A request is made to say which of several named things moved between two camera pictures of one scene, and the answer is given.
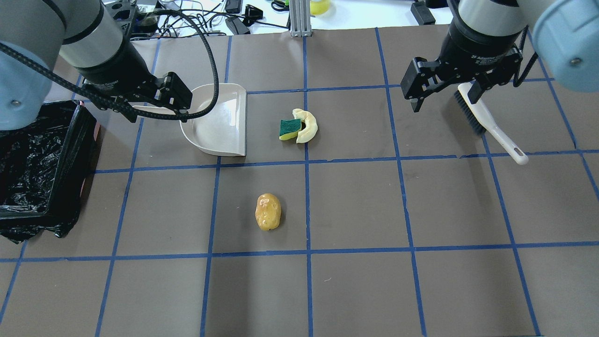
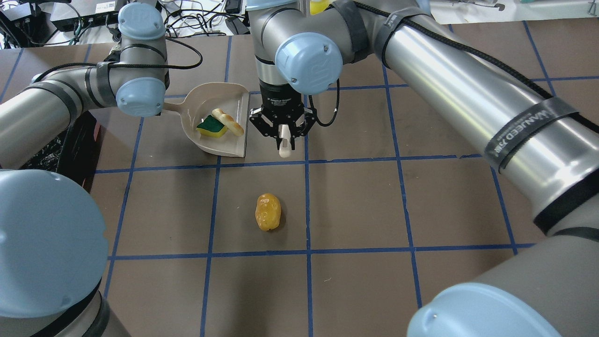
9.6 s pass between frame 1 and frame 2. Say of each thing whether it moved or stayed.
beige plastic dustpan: stayed
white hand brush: moved
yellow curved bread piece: moved
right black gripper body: moved
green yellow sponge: moved
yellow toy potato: stayed
